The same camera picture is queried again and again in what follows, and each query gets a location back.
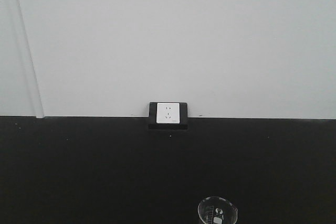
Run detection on clear glass beaker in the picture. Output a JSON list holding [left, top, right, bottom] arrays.
[[197, 196, 238, 224]]

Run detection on white wall power socket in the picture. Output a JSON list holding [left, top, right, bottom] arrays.
[[156, 103, 180, 124]]

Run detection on black socket mounting box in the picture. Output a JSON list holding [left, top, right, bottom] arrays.
[[148, 102, 188, 130]]

